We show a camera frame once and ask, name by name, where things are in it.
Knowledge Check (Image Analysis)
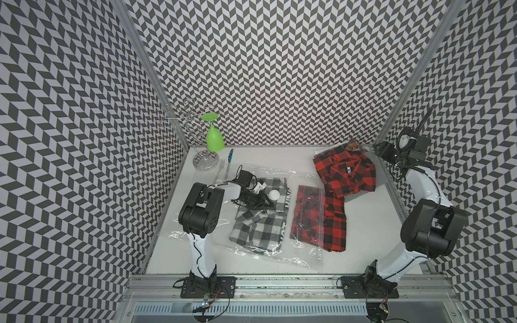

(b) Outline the blue green pen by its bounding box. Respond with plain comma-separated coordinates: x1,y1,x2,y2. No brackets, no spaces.
224,148,234,181

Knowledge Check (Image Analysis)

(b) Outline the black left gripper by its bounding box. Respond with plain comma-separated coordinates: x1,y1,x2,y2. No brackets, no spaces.
240,191,274,211

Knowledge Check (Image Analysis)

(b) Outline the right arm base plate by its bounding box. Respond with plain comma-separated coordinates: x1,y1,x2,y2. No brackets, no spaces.
339,276,400,300

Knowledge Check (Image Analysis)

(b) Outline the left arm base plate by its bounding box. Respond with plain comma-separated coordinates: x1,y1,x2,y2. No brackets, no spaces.
180,276,237,299

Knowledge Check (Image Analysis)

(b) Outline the aluminium frame corner post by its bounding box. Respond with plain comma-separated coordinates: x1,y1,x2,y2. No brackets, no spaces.
110,0,190,149
374,0,467,144

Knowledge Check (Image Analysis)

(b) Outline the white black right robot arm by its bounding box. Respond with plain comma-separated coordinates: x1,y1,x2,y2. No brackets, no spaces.
364,135,468,286

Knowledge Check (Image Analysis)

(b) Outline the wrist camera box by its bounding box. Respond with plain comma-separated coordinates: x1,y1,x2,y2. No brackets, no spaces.
235,170,257,189
409,136,431,160

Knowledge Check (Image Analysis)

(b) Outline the small clear fork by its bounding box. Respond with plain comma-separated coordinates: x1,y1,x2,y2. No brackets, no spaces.
214,160,226,184

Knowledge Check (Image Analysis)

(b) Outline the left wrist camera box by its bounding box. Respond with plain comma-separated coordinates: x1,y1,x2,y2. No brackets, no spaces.
235,170,257,189

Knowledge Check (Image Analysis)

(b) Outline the clear plastic vacuum bag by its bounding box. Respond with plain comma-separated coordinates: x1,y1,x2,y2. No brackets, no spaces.
167,163,324,267

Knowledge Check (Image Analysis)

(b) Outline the electronics board with wires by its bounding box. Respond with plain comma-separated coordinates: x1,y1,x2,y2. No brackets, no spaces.
192,286,234,322
366,297,407,323

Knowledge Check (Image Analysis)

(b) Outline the aluminium frame corner post right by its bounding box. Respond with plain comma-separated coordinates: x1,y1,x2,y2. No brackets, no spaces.
374,0,467,144

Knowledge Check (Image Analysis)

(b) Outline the aluminium frame right floor rail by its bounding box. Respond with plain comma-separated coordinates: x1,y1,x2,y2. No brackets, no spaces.
376,167,443,283

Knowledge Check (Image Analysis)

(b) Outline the aluminium frame corner post left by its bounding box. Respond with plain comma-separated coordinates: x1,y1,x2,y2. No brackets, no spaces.
110,0,190,149

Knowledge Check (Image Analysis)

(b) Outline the white round bag valve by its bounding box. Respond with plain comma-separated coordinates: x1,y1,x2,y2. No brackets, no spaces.
268,190,281,201

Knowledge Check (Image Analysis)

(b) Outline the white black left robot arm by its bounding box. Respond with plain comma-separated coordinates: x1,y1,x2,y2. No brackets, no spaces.
179,181,273,281

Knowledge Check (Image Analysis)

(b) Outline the right electronics board with wires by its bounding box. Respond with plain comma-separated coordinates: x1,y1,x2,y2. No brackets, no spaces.
366,297,407,323

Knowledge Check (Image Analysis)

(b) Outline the green plastic wine glass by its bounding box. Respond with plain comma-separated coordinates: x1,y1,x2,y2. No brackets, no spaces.
201,113,225,152

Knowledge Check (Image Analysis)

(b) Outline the grey shirt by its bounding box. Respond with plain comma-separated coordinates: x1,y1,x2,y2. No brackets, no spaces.
344,160,386,202

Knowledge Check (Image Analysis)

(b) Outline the left electronics board with wires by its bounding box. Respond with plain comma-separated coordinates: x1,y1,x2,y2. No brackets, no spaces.
192,286,234,322

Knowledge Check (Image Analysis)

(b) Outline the black white plaid shirt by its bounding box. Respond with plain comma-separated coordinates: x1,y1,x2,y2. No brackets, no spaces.
229,178,291,257

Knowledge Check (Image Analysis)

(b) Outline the aluminium front rail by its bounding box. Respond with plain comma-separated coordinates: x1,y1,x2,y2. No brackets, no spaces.
121,274,460,303

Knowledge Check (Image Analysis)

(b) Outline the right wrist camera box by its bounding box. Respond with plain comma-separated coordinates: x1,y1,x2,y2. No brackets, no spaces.
409,136,431,160

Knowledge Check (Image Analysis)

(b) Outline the black corrugated cable conduit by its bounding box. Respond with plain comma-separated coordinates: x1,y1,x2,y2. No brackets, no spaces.
395,108,435,152

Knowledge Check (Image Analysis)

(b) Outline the red black buffalo plaid shirt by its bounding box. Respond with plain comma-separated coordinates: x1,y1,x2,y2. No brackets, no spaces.
313,145,377,199

